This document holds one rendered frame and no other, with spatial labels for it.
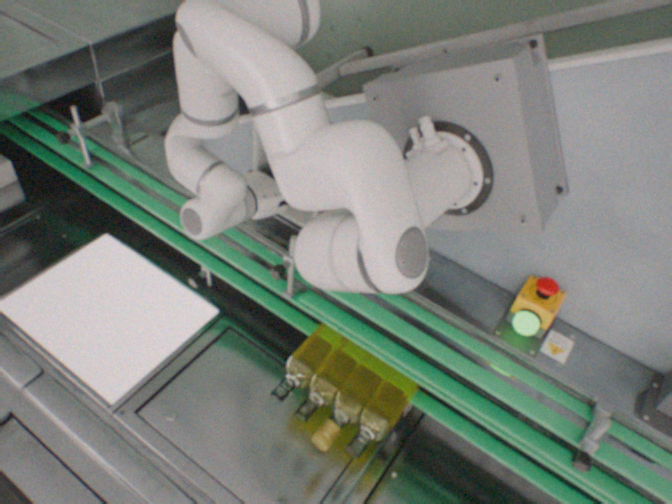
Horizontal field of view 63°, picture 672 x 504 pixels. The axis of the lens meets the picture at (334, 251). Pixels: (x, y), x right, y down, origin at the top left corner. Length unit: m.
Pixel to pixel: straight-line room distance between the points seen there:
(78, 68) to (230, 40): 1.07
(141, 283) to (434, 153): 0.85
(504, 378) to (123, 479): 0.72
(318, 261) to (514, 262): 0.51
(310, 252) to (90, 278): 0.89
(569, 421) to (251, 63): 0.75
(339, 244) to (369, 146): 0.12
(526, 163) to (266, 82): 0.39
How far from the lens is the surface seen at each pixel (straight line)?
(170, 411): 1.22
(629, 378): 1.11
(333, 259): 0.63
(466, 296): 1.08
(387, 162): 0.59
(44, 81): 1.62
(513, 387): 1.02
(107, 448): 1.21
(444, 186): 0.79
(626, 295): 1.05
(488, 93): 0.81
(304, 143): 0.62
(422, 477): 1.22
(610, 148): 0.92
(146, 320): 1.35
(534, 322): 1.02
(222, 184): 0.94
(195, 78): 0.79
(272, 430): 1.19
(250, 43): 0.62
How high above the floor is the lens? 1.56
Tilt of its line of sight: 37 degrees down
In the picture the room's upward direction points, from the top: 133 degrees counter-clockwise
